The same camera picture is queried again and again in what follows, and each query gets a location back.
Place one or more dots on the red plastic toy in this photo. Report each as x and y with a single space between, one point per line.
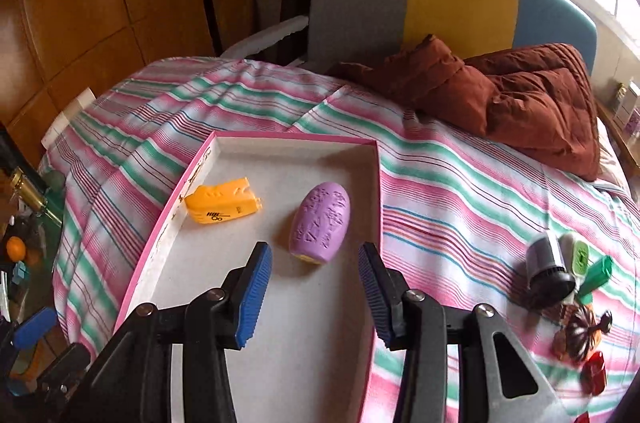
594 375

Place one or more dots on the grey black cylinder toy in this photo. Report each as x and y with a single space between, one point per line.
547 273

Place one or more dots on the striped pink green blanket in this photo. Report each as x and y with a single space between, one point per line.
475 203

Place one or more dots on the white pillow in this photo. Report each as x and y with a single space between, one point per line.
607 163

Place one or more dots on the green stamp toy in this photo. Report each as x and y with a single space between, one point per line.
597 275

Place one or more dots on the pink rimmed cardboard tray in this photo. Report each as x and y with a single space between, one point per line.
310 328

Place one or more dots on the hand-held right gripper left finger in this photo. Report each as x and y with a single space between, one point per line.
255 298

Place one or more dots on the purple oval toy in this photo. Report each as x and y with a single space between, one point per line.
320 223

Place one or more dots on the brass metal object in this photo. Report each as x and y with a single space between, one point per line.
30 193

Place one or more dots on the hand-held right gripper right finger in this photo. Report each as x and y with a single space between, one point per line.
372 298

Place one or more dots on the orange fruit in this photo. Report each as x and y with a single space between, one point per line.
15 248

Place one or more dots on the white green square toy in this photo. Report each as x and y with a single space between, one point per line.
580 255

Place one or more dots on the brown quilted duvet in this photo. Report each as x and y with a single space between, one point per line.
525 103

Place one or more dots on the wooden bedside table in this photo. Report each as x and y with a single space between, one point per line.
620 143

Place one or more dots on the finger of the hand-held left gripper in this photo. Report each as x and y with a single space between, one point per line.
32 328

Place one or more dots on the glass side table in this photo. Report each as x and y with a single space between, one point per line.
45 243

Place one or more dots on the white bed rail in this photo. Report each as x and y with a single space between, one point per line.
270 35

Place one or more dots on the wooden wardrobe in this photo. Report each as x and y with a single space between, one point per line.
100 3

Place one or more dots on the yellow plastic toy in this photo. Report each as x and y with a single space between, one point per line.
220 203

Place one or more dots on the brown pumpkin toy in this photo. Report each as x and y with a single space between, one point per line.
580 333

